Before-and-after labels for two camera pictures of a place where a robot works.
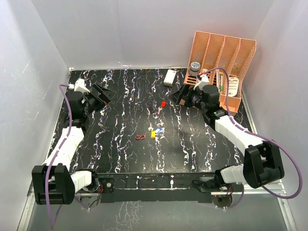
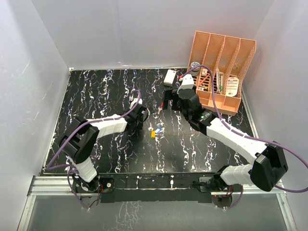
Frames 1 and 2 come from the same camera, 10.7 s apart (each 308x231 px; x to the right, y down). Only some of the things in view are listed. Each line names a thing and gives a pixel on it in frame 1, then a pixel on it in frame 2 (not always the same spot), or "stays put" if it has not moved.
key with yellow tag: [153, 132] stays put
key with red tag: [163, 105] stays put
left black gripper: [105, 96] → [139, 126]
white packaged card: [233, 83] stays put
